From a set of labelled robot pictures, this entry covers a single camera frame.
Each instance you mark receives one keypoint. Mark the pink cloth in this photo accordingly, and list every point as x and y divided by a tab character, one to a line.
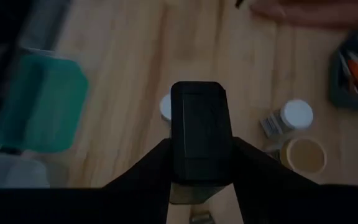
315	14

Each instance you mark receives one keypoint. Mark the tan lid spice jar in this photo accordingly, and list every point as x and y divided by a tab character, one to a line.
303	155

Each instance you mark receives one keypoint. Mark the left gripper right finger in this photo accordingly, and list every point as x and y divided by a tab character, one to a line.
259	171

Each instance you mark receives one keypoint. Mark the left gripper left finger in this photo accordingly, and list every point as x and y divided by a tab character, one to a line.
154	168

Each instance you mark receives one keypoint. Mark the black box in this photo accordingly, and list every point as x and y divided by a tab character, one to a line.
200	130

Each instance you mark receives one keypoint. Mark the grey plastic bin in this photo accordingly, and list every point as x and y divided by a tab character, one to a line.
11	171

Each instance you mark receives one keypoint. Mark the teal plastic bin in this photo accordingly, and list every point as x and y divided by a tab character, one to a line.
42	102

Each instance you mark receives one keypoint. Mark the white lid spice jar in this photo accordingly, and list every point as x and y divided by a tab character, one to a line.
297	113
165	107

